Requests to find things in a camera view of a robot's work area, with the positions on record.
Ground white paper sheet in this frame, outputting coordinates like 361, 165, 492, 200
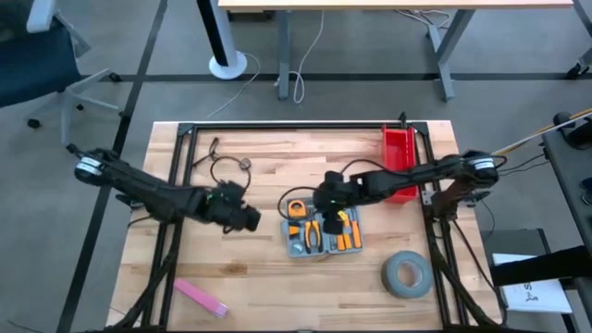
492, 253, 574, 315

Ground black side table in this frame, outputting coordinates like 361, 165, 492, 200
540, 110, 592, 333

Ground grey office chair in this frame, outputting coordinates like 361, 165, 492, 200
0, 0, 123, 155

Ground red plastic bin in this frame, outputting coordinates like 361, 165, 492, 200
381, 124, 420, 204

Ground blue-grey plastic tool case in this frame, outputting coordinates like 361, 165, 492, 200
280, 196, 365, 259

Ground thin white cable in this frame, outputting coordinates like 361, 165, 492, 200
203, 53, 263, 121

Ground black flat bar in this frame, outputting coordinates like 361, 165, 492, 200
488, 244, 592, 288

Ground grey duct tape roll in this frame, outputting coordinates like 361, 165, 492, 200
381, 251, 435, 300

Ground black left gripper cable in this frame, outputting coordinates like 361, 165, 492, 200
210, 155, 253, 195

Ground wooden desk with grey legs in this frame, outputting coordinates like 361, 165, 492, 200
216, 0, 574, 103

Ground pink flat bar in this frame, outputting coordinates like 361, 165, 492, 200
173, 278, 230, 319

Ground yellow and white rod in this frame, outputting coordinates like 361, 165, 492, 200
462, 108, 592, 170

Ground yellow-handled pliers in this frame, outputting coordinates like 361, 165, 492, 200
303, 220, 325, 254

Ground thick white cable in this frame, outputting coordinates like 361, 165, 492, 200
275, 11, 325, 105

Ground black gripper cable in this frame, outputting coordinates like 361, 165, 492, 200
210, 155, 253, 195
277, 159, 399, 221

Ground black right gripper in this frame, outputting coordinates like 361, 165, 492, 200
314, 171, 366, 236

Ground black rounded device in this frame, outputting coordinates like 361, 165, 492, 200
552, 110, 592, 150

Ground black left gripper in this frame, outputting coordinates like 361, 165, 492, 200
199, 182, 263, 233

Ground orange tape measure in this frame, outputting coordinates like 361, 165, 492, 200
287, 198, 307, 219

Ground grey column with round base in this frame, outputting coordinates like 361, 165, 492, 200
196, 0, 249, 80

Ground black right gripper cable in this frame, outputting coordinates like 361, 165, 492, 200
277, 159, 399, 221

